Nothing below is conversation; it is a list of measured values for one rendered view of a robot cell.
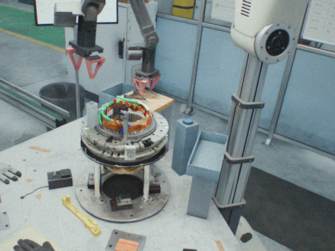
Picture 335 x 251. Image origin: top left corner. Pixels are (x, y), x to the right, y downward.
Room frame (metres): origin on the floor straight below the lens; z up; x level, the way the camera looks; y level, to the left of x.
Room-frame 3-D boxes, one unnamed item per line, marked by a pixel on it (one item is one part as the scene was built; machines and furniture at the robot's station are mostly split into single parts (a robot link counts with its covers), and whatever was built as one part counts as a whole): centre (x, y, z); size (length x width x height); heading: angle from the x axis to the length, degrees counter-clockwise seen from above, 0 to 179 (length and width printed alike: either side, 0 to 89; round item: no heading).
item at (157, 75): (1.41, 0.10, 1.13); 0.07 x 0.07 x 0.09; 60
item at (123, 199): (0.93, 0.14, 0.83); 0.05 x 0.04 x 0.02; 111
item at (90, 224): (0.86, 0.28, 0.80); 0.22 x 0.04 x 0.03; 50
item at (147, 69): (1.39, 0.11, 1.20); 0.10 x 0.07 x 0.07; 150
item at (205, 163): (0.97, -0.16, 0.92); 0.25 x 0.11 x 0.28; 167
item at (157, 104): (1.35, 0.11, 1.05); 0.20 x 0.19 x 0.02; 59
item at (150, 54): (1.38, 0.12, 1.27); 0.07 x 0.06 x 0.07; 110
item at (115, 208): (0.92, 0.15, 0.81); 0.08 x 0.05 x 0.01; 111
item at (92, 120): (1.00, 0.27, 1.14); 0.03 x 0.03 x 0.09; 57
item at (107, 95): (1.43, 0.25, 0.92); 0.17 x 0.11 x 0.28; 149
